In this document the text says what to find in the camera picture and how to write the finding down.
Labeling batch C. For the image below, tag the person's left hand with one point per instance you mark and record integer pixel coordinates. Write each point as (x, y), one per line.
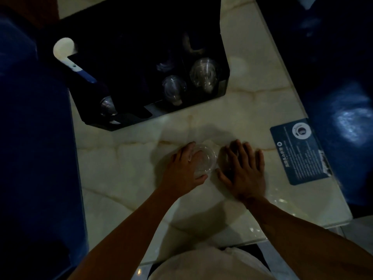
(179, 174)

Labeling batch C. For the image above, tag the person's right hand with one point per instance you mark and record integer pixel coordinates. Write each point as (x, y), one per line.
(247, 179)

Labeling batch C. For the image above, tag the person's right thumb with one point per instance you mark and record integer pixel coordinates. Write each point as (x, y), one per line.
(224, 178)

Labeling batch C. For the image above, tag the person's right little finger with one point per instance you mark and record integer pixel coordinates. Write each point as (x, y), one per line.
(259, 160)

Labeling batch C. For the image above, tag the person's right middle finger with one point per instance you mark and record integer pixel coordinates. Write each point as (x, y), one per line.
(238, 153)

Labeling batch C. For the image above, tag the person's left thumb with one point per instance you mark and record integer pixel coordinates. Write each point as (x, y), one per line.
(200, 179)

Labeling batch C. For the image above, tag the clear drinking glass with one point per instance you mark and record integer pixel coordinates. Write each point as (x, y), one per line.
(204, 73)
(174, 90)
(207, 160)
(108, 107)

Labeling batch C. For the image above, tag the person's right forearm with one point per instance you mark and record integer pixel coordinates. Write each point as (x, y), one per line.
(297, 239)

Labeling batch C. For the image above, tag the person's left forearm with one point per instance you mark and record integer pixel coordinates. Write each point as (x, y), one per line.
(131, 239)

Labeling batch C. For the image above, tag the blue printed table sticker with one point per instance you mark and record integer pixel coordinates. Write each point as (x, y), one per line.
(300, 154)

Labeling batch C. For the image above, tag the person's white shirt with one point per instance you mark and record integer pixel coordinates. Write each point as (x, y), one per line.
(209, 265)

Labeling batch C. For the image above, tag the blue padded sofa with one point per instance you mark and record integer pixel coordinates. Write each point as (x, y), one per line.
(38, 157)
(335, 99)

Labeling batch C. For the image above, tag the black plastic bin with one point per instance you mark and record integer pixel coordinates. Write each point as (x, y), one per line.
(131, 55)

